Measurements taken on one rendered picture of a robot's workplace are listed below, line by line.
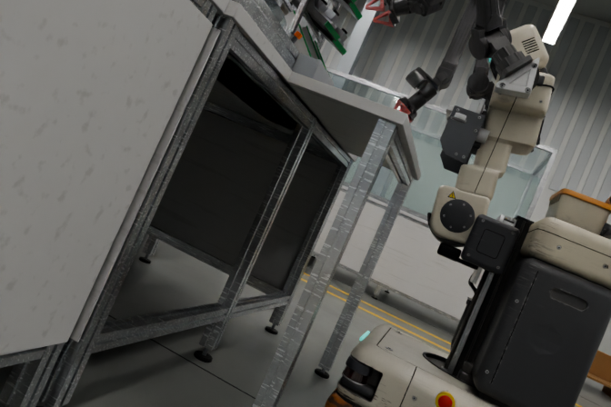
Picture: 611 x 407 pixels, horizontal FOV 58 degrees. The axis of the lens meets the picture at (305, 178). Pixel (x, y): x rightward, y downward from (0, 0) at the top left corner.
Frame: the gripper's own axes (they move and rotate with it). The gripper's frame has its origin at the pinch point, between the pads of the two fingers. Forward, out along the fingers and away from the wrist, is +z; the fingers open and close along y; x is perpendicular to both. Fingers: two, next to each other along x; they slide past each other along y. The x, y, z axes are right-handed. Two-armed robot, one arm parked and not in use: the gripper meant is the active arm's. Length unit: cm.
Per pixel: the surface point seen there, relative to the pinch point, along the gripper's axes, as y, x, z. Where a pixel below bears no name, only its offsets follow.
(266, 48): 79, 51, 1
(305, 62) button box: 43, 37, 7
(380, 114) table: 55, 61, -18
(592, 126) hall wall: -837, -209, -138
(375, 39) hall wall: -757, -406, 215
